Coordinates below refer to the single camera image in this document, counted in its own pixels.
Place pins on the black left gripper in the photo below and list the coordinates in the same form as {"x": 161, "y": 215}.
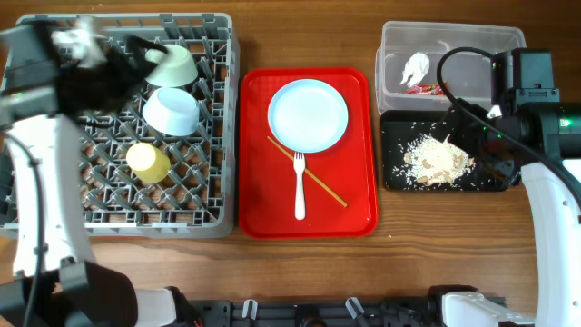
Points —
{"x": 125, "y": 80}

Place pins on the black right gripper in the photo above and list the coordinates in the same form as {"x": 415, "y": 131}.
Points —
{"x": 463, "y": 138}

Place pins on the green bowl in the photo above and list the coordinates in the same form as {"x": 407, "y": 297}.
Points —
{"x": 174, "y": 69}

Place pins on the rice food scraps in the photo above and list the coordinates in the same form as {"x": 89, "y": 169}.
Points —
{"x": 427, "y": 162}

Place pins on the light blue saucer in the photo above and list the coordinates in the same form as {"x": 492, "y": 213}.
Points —
{"x": 172, "y": 111}

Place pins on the red snack wrapper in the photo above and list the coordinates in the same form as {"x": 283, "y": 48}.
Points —
{"x": 425, "y": 89}

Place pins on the white napkin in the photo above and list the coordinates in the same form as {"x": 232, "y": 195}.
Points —
{"x": 415, "y": 69}

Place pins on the yellow plastic cup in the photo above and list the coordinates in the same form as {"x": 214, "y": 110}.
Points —
{"x": 148, "y": 163}

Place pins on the wooden chopstick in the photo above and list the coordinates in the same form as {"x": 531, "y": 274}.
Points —
{"x": 327, "y": 186}

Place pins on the white plastic fork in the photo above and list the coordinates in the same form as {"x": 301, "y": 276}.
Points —
{"x": 299, "y": 206}

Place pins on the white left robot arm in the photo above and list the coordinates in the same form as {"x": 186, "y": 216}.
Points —
{"x": 54, "y": 75}

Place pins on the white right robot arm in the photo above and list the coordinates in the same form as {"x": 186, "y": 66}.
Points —
{"x": 543, "y": 141}

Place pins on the grey dishwasher rack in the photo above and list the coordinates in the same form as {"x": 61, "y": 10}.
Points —
{"x": 196, "y": 198}

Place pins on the black plastic tray bin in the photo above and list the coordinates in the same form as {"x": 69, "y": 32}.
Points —
{"x": 400, "y": 130}

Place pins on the clear plastic bin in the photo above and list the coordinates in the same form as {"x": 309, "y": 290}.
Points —
{"x": 467, "y": 74}

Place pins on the red plastic tray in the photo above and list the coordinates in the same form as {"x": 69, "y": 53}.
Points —
{"x": 267, "y": 181}

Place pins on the light blue plate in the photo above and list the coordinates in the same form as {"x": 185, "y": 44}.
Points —
{"x": 308, "y": 116}

